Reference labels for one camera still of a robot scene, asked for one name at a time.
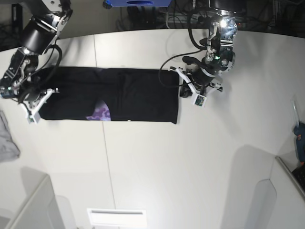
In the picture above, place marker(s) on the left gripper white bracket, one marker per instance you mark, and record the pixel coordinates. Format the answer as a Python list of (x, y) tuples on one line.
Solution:
[(197, 81)]

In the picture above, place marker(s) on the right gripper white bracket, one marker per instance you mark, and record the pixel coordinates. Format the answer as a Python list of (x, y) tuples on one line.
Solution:
[(33, 101)]

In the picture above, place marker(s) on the black T-shirt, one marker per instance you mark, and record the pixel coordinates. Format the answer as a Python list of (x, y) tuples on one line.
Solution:
[(99, 94)]

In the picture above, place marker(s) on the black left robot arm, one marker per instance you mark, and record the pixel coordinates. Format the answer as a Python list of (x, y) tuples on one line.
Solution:
[(218, 43)]

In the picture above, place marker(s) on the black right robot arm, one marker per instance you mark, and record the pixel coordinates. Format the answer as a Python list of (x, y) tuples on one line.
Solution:
[(19, 82)]

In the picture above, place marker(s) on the grey cloth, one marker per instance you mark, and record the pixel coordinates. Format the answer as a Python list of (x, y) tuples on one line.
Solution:
[(8, 149)]

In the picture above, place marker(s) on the blue glue gun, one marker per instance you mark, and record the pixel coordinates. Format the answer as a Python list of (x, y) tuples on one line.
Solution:
[(299, 132)]

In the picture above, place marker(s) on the blue box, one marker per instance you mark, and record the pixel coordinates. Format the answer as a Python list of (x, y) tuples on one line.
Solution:
[(136, 3)]

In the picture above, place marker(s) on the black keyboard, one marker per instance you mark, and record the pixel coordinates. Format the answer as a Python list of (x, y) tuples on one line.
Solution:
[(299, 174)]

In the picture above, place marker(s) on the white tray front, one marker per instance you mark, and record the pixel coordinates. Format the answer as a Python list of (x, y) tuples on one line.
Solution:
[(117, 218)]

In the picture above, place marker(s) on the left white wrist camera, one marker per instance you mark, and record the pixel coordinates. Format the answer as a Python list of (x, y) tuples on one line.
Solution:
[(198, 100)]

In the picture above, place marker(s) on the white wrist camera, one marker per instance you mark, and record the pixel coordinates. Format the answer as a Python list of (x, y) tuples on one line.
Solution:
[(198, 100), (33, 118)]

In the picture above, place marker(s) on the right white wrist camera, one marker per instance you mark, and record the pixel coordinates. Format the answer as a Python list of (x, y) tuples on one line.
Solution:
[(33, 118)]

